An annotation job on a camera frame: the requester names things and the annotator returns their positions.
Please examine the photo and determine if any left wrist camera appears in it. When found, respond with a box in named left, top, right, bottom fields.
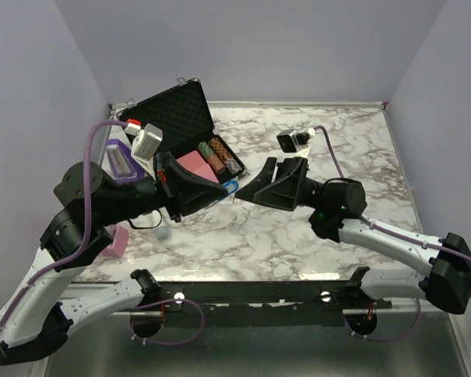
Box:
left=131, top=123, right=162, bottom=174

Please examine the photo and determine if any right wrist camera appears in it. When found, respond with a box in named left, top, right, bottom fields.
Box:
left=276, top=130, right=315, bottom=153

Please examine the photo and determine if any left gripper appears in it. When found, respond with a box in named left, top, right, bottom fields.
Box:
left=98, top=151, right=230, bottom=226

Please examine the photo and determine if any blue key tag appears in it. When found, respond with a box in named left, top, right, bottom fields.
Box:
left=223, top=180, right=239, bottom=196

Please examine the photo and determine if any pink playing card deck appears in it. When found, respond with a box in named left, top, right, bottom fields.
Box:
left=177, top=151, right=219, bottom=183

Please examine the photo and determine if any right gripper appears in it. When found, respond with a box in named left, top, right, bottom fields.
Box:
left=235, top=157, right=326, bottom=212

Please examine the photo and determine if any small grey ball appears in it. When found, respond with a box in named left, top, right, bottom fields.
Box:
left=154, top=226, right=170, bottom=242

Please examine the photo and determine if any black poker chip case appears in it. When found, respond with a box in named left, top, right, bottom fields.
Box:
left=116, top=79, right=247, bottom=183

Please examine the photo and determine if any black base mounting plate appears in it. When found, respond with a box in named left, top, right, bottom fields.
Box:
left=113, top=280, right=393, bottom=327

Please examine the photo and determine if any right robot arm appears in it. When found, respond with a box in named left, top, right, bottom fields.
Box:
left=235, top=157, right=471, bottom=314

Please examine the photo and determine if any pink box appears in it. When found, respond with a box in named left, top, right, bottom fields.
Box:
left=100, top=225, right=129, bottom=258

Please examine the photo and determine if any purple metronome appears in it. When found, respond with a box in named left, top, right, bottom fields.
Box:
left=105, top=139, right=145, bottom=184

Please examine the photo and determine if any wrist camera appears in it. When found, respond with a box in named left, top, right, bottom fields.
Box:
left=276, top=130, right=315, bottom=153
left=131, top=123, right=162, bottom=174

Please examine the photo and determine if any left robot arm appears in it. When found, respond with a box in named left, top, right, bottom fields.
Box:
left=0, top=153, right=228, bottom=366

